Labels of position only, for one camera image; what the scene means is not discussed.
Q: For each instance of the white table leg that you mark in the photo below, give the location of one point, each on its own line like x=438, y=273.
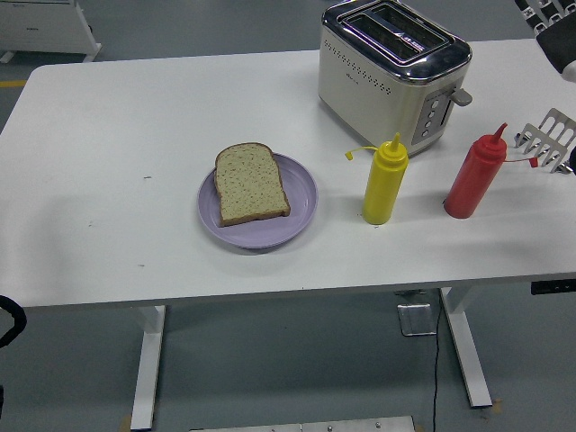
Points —
x=468, y=351
x=148, y=360

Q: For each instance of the bread slice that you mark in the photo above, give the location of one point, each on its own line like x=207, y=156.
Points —
x=249, y=184

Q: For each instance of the yellow squeeze bottle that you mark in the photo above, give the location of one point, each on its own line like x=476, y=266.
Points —
x=382, y=189

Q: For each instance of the purple plate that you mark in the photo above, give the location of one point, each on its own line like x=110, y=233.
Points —
x=301, y=198

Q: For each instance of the grey metal base plate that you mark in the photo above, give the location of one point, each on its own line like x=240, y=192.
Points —
x=301, y=425

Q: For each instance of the metal floor box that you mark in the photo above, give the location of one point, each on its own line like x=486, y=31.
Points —
x=416, y=319

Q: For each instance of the metal toast rack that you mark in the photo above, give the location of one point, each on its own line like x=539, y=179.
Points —
x=551, y=135

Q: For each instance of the red squeeze bottle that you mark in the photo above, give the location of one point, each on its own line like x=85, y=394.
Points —
x=472, y=180

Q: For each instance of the black table control panel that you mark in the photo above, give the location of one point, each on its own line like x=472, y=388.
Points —
x=553, y=287

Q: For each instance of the white cabinet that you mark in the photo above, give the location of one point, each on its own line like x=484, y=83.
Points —
x=45, y=27

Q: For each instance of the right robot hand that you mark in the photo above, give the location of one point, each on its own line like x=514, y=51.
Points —
x=560, y=45

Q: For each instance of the cream and chrome toaster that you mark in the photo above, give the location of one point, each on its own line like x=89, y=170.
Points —
x=369, y=90

